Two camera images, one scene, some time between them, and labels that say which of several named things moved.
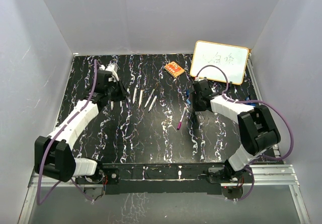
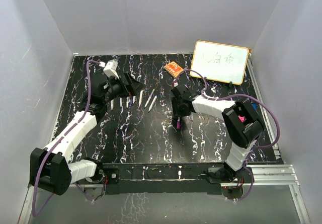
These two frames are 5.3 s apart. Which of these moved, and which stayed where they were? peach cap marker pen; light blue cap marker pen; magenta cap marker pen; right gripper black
Moved: right gripper black
Stayed: magenta cap marker pen; light blue cap marker pen; peach cap marker pen
